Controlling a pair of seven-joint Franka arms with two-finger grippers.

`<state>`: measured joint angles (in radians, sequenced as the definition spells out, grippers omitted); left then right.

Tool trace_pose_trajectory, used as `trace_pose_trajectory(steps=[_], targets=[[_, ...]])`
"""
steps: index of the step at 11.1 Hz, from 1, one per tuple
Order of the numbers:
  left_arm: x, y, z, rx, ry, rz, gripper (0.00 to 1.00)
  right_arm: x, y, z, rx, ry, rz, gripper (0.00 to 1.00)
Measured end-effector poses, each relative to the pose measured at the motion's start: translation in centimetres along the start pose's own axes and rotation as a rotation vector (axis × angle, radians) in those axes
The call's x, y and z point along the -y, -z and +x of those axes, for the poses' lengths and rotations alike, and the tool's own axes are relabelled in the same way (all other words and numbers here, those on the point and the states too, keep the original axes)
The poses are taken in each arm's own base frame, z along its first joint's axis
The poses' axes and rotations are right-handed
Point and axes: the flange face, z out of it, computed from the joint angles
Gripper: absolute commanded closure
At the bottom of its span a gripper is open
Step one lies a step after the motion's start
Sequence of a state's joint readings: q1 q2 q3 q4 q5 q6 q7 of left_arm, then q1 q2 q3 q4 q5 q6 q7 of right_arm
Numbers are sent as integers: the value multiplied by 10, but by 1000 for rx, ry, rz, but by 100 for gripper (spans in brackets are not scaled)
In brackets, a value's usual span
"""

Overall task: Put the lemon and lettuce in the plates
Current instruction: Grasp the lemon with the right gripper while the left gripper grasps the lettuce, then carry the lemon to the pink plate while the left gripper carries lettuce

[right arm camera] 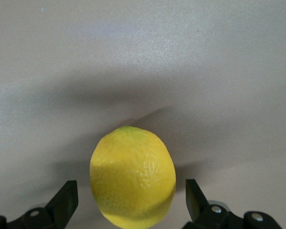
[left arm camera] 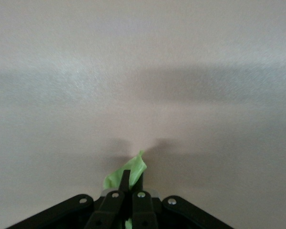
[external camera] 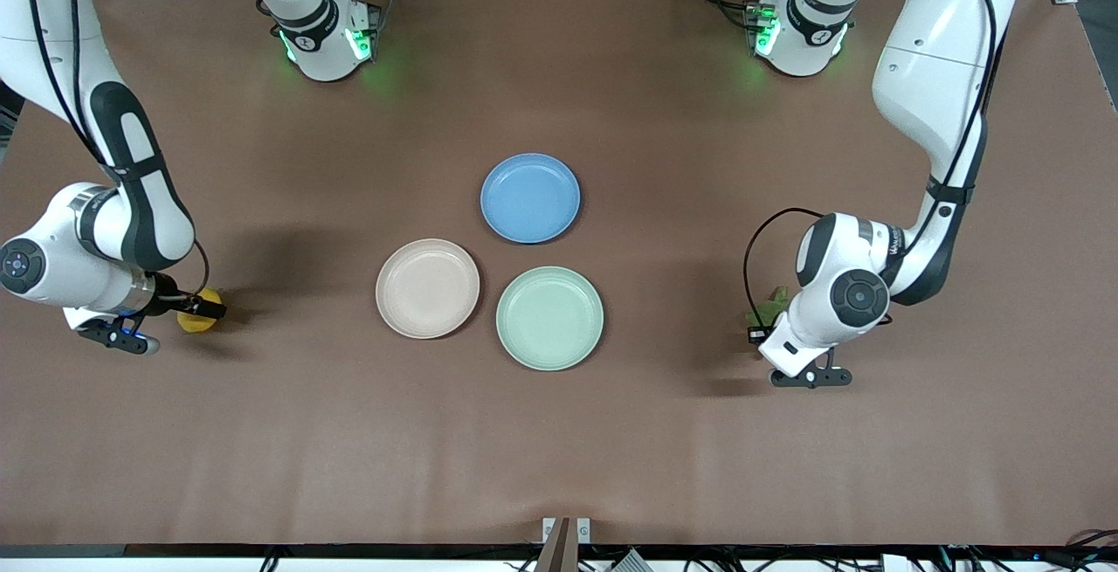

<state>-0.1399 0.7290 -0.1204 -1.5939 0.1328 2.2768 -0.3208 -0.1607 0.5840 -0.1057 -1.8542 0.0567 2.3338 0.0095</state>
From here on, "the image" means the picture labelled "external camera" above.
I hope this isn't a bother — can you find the yellow lemon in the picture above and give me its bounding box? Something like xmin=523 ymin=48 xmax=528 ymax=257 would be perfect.
xmin=177 ymin=288 xmax=224 ymax=334

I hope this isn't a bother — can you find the green lettuce leaf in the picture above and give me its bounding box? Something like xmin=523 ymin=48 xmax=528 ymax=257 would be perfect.
xmin=744 ymin=286 xmax=791 ymax=328

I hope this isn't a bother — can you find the light green plate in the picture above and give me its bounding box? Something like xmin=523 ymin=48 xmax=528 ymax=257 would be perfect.
xmin=495 ymin=265 xmax=605 ymax=372

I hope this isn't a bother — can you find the beige pink plate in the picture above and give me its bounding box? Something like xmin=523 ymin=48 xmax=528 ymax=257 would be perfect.
xmin=375 ymin=238 xmax=481 ymax=341

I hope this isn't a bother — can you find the blue plate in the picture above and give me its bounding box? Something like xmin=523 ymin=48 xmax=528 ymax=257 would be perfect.
xmin=480 ymin=153 xmax=582 ymax=245

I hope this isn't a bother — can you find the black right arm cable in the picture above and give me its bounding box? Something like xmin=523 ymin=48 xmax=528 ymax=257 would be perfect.
xmin=24 ymin=0 xmax=211 ymax=298

